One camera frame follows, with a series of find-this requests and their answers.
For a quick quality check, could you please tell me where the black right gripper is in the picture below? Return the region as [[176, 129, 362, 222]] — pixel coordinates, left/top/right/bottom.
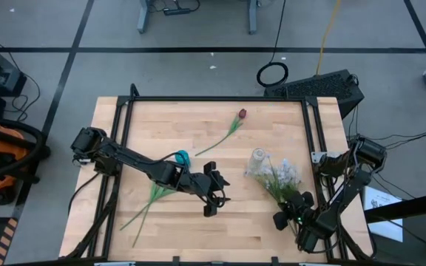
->
[[271, 190, 316, 232]]

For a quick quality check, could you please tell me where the white printed paper sheet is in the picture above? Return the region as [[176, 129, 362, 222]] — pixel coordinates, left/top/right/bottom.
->
[[362, 185, 405, 244]]

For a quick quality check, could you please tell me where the black computer tower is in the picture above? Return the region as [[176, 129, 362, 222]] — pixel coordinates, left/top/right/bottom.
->
[[263, 69, 365, 120]]

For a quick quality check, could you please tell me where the black metal beam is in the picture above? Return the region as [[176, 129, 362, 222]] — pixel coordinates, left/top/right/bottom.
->
[[364, 189, 426, 225]]

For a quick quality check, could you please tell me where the grey desk leg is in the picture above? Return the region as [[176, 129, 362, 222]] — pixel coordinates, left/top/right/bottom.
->
[[248, 0, 258, 36], [137, 0, 151, 35]]

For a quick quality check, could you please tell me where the orange black shop vacuum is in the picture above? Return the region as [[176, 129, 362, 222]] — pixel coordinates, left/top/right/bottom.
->
[[0, 115, 52, 206]]

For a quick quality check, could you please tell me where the yellow hanging cable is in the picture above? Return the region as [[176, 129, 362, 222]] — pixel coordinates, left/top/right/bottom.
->
[[315, 0, 343, 77]]

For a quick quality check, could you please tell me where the clear glass vase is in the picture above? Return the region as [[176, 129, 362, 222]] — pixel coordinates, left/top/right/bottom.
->
[[248, 147, 268, 174]]

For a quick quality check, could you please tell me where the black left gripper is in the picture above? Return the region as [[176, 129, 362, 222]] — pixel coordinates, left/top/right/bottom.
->
[[183, 160, 232, 218]]

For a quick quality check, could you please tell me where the black hanging cable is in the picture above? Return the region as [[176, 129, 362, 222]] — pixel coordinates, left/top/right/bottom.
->
[[256, 0, 290, 89]]

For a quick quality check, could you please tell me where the teal glass vase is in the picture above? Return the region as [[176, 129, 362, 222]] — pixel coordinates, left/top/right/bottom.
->
[[175, 149, 192, 167]]

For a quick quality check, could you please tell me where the black aluminium table frame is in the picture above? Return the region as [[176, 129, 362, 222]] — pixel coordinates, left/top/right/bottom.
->
[[60, 83, 375, 264]]

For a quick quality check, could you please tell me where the black power strip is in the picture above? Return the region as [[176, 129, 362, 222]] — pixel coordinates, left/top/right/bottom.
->
[[163, 7, 194, 16]]

